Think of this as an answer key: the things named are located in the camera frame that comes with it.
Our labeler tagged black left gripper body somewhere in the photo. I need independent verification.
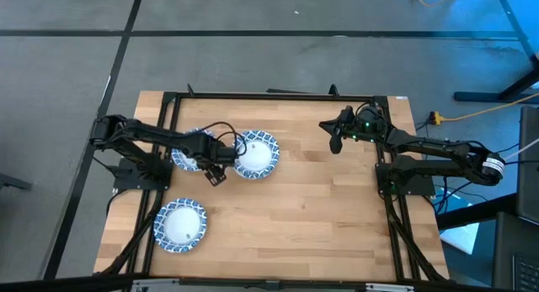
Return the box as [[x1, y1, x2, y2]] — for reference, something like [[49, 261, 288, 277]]
[[205, 144, 238, 168]]

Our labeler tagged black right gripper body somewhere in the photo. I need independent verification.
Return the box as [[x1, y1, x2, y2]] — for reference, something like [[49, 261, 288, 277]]
[[343, 107, 387, 142]]

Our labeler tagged blue patterned paper bowl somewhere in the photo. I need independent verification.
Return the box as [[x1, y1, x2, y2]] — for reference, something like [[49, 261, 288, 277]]
[[232, 129, 281, 181], [171, 127, 216, 173], [152, 197, 209, 254]]

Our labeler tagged black desk bar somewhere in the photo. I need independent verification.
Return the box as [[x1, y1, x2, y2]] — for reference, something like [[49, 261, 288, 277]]
[[435, 193, 519, 232]]

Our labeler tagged white paper sheet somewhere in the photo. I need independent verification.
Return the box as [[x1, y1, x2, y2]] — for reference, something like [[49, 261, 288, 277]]
[[439, 221, 481, 256]]

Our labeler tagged black computer case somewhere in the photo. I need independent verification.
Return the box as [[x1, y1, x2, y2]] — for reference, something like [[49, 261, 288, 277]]
[[515, 104, 539, 226]]

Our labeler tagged black chair base leg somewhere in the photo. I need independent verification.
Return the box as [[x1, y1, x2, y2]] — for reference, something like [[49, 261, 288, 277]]
[[0, 173, 33, 191]]

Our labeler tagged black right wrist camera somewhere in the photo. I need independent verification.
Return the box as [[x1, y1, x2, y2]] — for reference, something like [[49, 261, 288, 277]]
[[339, 105, 355, 125]]

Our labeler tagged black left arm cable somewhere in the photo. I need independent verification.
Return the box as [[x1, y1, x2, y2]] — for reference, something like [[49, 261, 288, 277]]
[[196, 120, 249, 158]]

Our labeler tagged black aluminium table frame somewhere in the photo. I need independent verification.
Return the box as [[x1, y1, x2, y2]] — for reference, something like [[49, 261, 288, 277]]
[[100, 83, 454, 285]]

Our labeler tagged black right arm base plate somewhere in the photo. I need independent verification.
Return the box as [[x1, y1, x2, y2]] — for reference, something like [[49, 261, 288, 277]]
[[375, 162, 435, 197]]

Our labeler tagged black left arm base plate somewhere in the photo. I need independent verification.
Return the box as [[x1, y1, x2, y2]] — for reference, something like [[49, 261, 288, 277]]
[[112, 157, 173, 191]]

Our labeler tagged yellow floor cable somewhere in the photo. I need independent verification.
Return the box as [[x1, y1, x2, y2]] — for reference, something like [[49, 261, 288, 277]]
[[441, 92, 539, 123]]

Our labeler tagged white cable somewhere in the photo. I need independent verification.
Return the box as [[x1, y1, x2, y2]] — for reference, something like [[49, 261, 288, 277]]
[[503, 137, 539, 161]]

